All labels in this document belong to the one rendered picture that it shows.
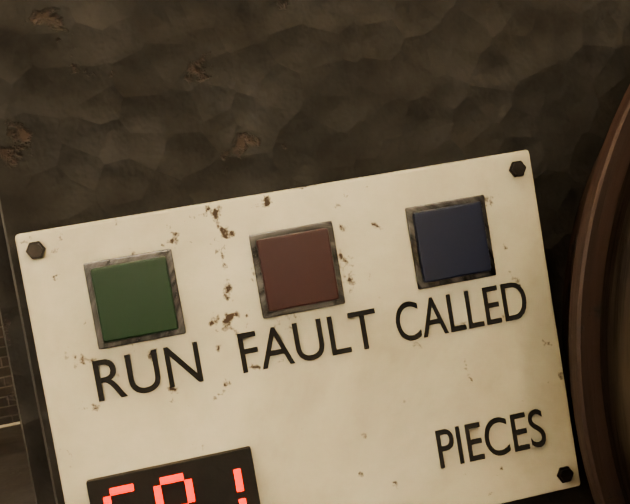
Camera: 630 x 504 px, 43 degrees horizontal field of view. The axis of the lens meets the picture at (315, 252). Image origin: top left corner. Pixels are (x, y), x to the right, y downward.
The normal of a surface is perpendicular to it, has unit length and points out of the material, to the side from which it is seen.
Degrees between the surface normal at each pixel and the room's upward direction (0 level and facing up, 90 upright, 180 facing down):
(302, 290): 90
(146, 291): 90
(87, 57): 90
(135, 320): 90
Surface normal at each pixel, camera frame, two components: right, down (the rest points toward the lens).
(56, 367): 0.14, 0.03
